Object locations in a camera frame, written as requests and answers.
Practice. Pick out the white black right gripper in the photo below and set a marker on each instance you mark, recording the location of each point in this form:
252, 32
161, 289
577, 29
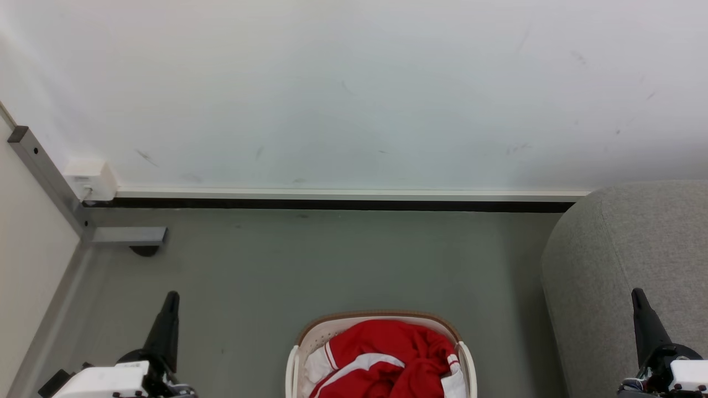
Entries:
677, 373

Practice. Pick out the red garment with white stripes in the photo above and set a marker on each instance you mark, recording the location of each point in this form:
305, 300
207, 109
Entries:
387, 354

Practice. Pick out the grey upholstered seat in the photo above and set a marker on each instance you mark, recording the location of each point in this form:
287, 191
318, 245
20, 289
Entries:
608, 265

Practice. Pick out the black round frame foot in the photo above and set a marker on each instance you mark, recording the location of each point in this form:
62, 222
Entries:
145, 251

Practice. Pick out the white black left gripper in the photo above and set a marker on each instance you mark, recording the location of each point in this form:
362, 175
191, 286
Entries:
105, 381

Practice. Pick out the black baseboard strip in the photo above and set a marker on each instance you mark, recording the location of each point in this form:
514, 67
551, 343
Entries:
332, 204

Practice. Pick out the white perforated laundry basket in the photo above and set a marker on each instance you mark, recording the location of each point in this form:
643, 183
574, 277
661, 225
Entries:
318, 334

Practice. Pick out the white wall socket box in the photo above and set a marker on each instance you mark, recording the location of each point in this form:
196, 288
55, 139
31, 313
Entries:
91, 178

